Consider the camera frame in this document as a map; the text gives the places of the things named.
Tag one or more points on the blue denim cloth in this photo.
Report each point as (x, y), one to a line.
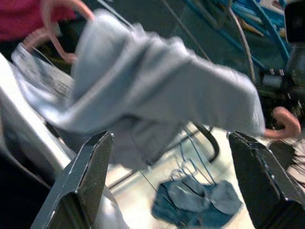
(186, 205)

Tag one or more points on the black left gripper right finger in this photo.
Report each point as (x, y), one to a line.
(257, 181)

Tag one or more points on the red fabric bag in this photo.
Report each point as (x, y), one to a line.
(21, 16)

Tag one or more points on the pink plastic hanger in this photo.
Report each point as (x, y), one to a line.
(288, 124)

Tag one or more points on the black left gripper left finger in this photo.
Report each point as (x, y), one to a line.
(90, 176)

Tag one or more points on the light grey printed shorts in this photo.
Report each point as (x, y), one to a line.
(143, 78)

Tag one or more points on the navy hanging shirt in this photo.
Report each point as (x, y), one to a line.
(16, 198)

